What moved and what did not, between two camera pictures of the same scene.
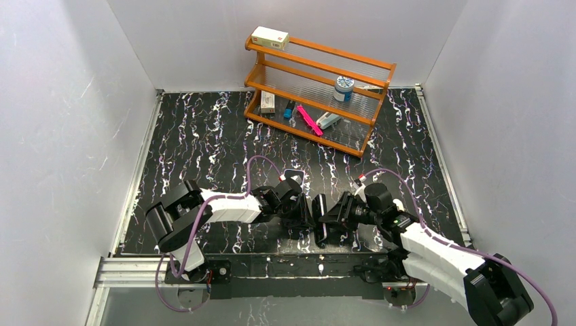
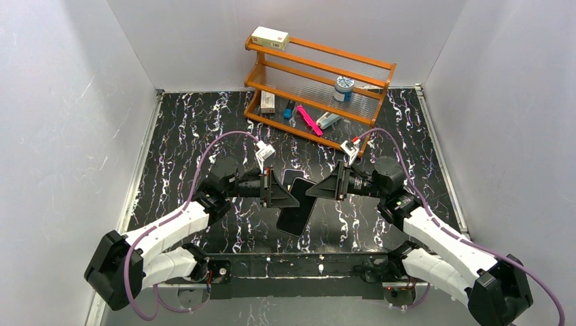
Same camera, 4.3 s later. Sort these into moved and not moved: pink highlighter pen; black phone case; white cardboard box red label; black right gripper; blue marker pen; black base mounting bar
Moved: black right gripper; black phone case
Not moved: blue marker pen; pink highlighter pen; black base mounting bar; white cardboard box red label
